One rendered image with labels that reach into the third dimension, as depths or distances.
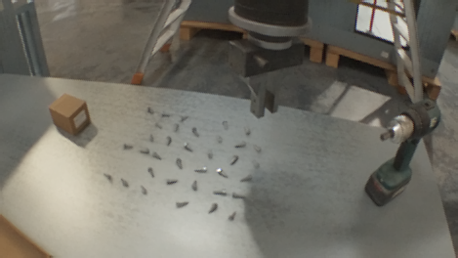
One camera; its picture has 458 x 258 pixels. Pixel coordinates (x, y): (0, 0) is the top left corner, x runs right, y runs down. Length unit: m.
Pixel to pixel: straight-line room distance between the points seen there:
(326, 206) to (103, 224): 0.43
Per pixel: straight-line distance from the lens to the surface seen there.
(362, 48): 2.63
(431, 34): 2.74
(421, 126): 0.53
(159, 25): 1.96
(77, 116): 0.78
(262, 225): 0.55
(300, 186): 0.62
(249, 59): 0.49
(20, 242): 0.64
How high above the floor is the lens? 1.11
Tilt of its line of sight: 40 degrees down
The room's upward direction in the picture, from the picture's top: 2 degrees clockwise
